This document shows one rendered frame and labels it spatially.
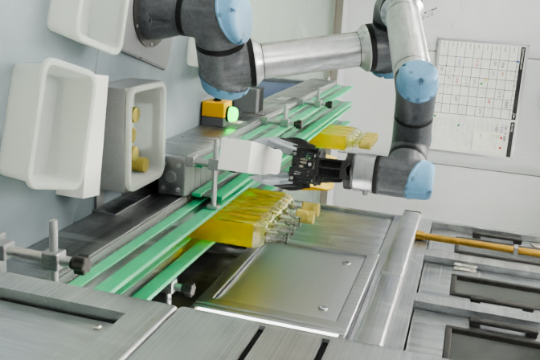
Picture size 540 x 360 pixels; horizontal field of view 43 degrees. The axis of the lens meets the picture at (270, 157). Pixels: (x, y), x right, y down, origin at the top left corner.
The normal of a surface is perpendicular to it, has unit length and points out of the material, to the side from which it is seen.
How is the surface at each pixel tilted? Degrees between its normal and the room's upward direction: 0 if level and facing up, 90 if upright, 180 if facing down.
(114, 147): 90
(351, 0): 90
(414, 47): 82
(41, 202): 0
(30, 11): 0
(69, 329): 90
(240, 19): 6
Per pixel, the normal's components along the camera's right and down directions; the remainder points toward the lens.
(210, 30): -0.32, 0.63
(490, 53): -0.29, 0.21
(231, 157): -0.26, -0.06
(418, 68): -0.05, -0.76
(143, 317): 0.06, -0.97
